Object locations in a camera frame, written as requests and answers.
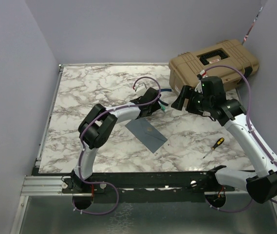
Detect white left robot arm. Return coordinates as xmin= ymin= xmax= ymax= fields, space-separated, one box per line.
xmin=71 ymin=88 xmax=161 ymax=193

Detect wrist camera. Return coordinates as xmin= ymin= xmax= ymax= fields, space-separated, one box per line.
xmin=135 ymin=83 xmax=147 ymax=97
xmin=195 ymin=70 xmax=207 ymax=93

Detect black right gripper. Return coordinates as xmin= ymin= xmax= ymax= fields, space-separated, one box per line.
xmin=171 ymin=84 xmax=213 ymax=115

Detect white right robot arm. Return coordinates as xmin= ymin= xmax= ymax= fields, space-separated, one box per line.
xmin=171 ymin=77 xmax=277 ymax=204

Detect blue handled pliers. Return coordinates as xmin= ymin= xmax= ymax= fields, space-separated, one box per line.
xmin=158 ymin=88 xmax=172 ymax=106

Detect grey envelope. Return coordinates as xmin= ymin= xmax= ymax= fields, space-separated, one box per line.
xmin=125 ymin=118 xmax=167 ymax=153

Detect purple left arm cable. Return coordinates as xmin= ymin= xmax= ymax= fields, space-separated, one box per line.
xmin=74 ymin=77 xmax=162 ymax=216

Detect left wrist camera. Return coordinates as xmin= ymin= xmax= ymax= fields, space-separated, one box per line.
xmin=135 ymin=83 xmax=147 ymax=97

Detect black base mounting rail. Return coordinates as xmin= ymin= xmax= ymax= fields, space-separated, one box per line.
xmin=62 ymin=171 xmax=234 ymax=203

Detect green white glue stick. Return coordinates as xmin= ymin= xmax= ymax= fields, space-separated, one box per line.
xmin=160 ymin=105 xmax=166 ymax=113

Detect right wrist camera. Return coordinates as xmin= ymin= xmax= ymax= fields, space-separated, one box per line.
xmin=195 ymin=70 xmax=207 ymax=93

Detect tan plastic toolbox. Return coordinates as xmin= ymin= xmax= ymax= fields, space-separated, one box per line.
xmin=168 ymin=39 xmax=259 ymax=94

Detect yellow black screwdriver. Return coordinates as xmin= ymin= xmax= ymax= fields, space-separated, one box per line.
xmin=203 ymin=137 xmax=224 ymax=158

